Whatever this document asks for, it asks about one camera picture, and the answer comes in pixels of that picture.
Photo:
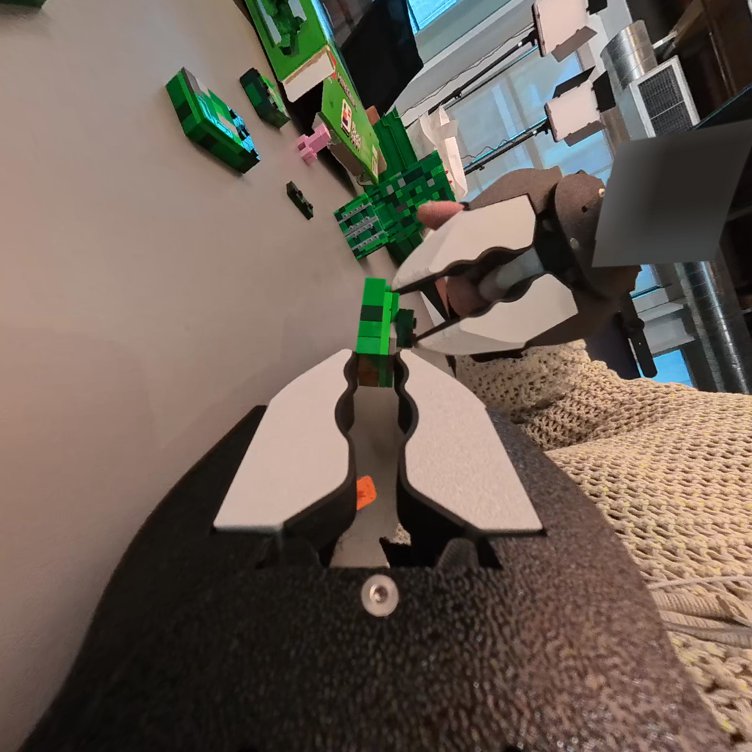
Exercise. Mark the dark green lego piece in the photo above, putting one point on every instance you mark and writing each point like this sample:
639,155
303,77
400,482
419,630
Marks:
405,329

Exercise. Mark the black light stand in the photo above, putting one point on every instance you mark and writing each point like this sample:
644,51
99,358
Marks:
499,64

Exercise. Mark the studio light panel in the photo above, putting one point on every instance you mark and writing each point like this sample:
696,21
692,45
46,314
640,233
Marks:
579,111
564,26

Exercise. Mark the silver ventilation duct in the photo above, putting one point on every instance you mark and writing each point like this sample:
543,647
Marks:
631,47

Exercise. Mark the person's right hand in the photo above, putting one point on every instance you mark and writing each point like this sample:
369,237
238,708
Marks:
464,297

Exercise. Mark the white vent box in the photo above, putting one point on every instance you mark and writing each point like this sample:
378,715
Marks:
664,97

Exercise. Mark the green lego box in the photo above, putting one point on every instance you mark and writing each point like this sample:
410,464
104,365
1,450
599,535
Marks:
288,41
352,129

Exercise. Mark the orange brick separator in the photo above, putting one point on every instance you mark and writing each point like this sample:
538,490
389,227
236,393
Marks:
366,492

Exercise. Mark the black cloth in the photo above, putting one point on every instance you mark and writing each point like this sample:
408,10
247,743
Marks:
382,47

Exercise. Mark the cream knit sweater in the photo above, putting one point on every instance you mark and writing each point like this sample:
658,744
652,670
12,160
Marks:
675,558

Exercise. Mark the white plastic bag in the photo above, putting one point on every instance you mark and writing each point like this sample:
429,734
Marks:
440,141

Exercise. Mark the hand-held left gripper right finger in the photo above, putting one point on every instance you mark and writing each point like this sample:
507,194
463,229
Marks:
464,464

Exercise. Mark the pink lego pig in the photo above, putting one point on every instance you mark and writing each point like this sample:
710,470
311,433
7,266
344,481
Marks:
314,144

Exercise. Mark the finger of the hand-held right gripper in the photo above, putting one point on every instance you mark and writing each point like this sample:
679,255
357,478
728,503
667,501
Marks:
517,320
470,235

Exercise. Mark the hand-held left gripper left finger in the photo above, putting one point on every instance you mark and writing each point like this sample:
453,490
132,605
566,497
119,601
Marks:
282,458

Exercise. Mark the person's right forearm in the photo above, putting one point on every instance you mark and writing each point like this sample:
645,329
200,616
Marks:
587,399

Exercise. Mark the dark green lego plate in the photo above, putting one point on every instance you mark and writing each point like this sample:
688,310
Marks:
299,200

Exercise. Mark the dark green lego cube build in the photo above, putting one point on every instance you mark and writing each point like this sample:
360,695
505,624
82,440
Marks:
264,97

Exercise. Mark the grey duct pipe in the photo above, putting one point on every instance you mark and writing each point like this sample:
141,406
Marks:
711,329

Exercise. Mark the green lego wall assembly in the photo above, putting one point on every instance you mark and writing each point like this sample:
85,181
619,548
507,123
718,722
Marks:
376,317

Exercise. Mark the flat green grey lego build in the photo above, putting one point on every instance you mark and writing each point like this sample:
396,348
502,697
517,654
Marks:
211,123

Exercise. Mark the large green lego creeper build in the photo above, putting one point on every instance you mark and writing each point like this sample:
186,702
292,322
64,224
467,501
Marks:
399,200

